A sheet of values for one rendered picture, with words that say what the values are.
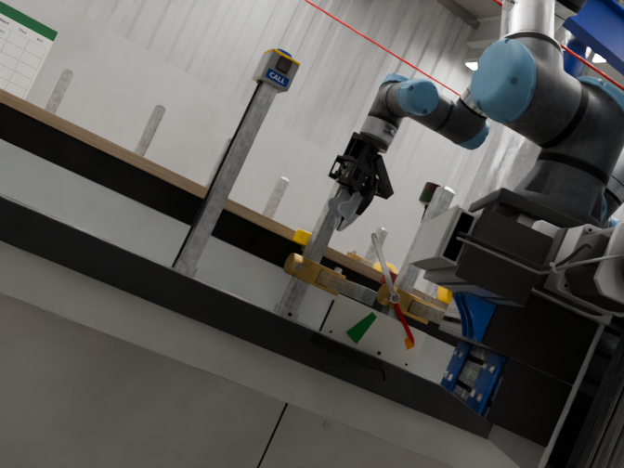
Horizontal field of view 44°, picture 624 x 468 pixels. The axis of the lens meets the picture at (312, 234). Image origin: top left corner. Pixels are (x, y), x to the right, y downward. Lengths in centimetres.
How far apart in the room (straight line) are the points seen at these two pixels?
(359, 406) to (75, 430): 67
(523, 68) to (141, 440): 128
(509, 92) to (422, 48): 945
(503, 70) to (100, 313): 96
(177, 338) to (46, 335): 33
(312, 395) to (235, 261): 38
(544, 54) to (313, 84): 856
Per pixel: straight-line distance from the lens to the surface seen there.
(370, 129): 170
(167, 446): 201
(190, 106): 913
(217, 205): 168
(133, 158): 185
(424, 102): 161
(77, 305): 168
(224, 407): 201
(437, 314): 177
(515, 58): 121
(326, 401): 187
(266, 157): 949
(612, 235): 85
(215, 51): 929
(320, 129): 980
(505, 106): 121
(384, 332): 186
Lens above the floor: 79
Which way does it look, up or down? 3 degrees up
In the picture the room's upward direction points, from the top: 25 degrees clockwise
